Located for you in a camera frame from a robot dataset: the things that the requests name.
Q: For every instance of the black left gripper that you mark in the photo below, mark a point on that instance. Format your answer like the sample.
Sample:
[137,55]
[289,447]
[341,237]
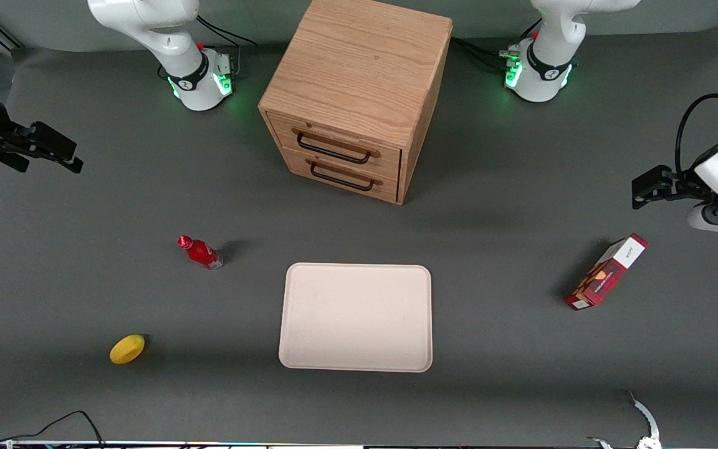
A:
[682,185]

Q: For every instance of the red coke bottle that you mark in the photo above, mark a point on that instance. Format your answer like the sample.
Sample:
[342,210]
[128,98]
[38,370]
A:
[200,251]

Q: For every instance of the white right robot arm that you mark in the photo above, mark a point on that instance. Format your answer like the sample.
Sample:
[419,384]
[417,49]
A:
[166,37]

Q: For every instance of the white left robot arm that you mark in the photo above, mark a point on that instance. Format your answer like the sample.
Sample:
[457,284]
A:
[552,37]

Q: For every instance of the cream plastic tray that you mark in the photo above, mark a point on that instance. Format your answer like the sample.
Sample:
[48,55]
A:
[356,318]

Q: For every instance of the red plaid shortbread box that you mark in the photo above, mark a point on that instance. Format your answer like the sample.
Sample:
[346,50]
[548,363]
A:
[605,274]

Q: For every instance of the yellow lemon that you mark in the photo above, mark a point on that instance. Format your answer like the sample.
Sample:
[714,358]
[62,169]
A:
[127,349]

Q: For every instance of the white serrated plastic strip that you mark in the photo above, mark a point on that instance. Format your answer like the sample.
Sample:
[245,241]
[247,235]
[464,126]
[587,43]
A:
[647,416]

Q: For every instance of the wooden drawer front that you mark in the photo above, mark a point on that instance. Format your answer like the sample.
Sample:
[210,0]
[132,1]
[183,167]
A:
[389,189]
[390,163]

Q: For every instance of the wooden drawer cabinet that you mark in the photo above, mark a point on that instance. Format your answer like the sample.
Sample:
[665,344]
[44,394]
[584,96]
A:
[359,56]

